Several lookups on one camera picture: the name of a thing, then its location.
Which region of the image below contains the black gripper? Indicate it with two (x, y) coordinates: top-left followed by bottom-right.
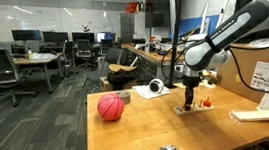
(180, 72), (203, 112)

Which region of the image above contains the black metal pole stand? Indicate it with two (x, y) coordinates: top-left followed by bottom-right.
(158, 0), (228, 90)

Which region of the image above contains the white wooden peg board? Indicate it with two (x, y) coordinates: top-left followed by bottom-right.
(171, 100), (216, 117)

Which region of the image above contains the white round device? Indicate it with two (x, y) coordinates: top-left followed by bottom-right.
(147, 77), (167, 96)

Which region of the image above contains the large cardboard box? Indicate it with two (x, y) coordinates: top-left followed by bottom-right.
(214, 39), (269, 116)

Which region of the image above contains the long wooden workbench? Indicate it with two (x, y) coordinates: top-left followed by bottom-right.
(120, 36), (189, 89)

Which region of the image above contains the grey tape roll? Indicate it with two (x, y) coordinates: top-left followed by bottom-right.
(115, 89), (133, 107)

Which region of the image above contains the black bag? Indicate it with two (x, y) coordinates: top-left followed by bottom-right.
(105, 67), (140, 88)

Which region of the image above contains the long white wrapped board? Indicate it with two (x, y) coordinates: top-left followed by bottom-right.
(229, 106), (269, 126)

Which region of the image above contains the round wooden stool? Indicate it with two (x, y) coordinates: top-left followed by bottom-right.
(107, 61), (138, 76)

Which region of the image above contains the pink basketball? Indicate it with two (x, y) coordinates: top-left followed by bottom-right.
(95, 91), (127, 124)

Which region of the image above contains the small brown cardboard box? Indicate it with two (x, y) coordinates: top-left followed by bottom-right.
(98, 72), (140, 94)

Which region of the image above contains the black flat screen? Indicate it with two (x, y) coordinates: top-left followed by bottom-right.
(143, 8), (173, 30)

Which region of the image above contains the dark padded office chair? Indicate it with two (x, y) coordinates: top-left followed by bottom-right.
(81, 45), (128, 88)

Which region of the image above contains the white tripod stand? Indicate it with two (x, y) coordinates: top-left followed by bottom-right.
(181, 0), (250, 43)

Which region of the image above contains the grey metal cabinet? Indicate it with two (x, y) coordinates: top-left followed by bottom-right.
(117, 10), (149, 46)

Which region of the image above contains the lit blue computer monitor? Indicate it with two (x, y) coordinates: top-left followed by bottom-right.
(95, 30), (118, 44)

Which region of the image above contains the red container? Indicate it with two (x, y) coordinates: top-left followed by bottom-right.
(124, 0), (140, 15)

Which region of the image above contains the dark computer monitor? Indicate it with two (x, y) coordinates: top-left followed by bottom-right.
(71, 29), (96, 46)
(10, 26), (42, 45)
(41, 28), (71, 46)

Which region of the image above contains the small black tripod figure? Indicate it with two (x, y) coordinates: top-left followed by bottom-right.
(80, 23), (91, 33)

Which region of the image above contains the wooden office desk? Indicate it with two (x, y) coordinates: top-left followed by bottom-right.
(11, 49), (68, 98)

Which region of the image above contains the orange yellow camera mount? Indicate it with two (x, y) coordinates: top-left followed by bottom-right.
(202, 69), (224, 90)

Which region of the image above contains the black camera cable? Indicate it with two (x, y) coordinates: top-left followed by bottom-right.
(156, 38), (193, 83)

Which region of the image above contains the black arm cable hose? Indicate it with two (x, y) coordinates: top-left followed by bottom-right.
(227, 41), (269, 103)

